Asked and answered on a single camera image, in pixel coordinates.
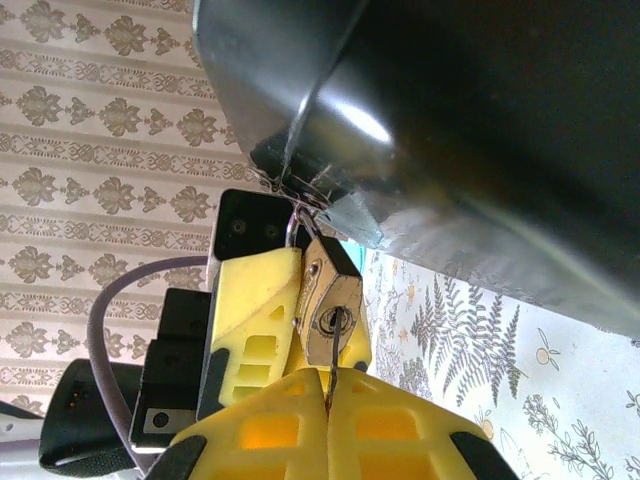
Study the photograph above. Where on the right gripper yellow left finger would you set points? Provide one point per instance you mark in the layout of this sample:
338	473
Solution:
260	450

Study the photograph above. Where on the small metal key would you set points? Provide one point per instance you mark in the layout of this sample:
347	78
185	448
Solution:
334	360

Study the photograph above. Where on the starry night tin box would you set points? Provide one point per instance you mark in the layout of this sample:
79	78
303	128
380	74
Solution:
500	100

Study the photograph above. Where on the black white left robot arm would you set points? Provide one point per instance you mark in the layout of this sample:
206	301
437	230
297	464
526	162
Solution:
75	400

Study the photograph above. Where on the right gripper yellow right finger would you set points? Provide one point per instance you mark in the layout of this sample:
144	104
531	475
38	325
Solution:
400	450

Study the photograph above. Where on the brass padlock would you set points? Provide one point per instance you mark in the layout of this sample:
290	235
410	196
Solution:
325	280

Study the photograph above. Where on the floral tablecloth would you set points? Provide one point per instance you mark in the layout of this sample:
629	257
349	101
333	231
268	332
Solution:
575	400

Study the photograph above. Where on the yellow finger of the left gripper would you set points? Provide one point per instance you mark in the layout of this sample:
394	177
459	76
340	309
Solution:
363	350
250	300

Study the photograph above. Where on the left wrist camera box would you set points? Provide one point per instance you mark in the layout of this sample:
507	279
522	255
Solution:
250	225

